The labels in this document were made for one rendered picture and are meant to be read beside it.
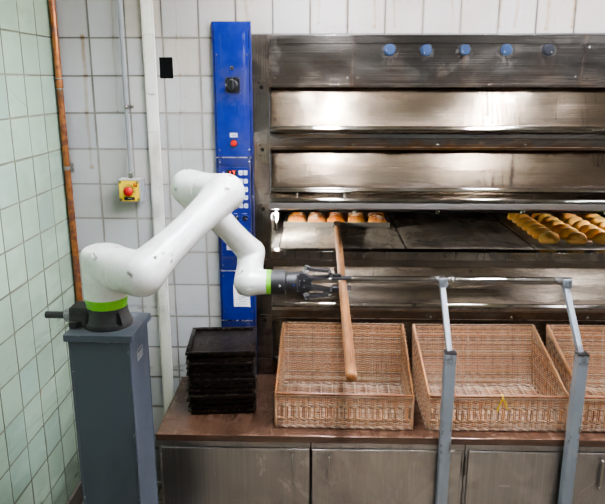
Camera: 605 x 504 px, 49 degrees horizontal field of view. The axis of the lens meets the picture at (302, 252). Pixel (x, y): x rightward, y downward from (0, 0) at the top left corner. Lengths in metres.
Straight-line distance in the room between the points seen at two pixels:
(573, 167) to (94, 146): 2.07
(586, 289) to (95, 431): 2.16
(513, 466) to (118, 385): 1.57
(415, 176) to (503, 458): 1.20
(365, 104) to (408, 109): 0.18
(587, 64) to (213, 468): 2.24
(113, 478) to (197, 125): 1.47
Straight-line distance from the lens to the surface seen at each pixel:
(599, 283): 3.24
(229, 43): 2.84
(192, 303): 3.07
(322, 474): 2.76
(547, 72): 3.01
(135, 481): 2.23
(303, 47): 2.87
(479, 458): 2.78
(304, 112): 2.85
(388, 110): 2.87
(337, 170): 2.88
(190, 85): 2.90
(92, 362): 2.07
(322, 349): 3.03
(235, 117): 2.84
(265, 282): 2.41
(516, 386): 3.16
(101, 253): 1.98
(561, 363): 3.02
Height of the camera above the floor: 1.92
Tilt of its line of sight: 15 degrees down
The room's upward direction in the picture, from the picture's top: straight up
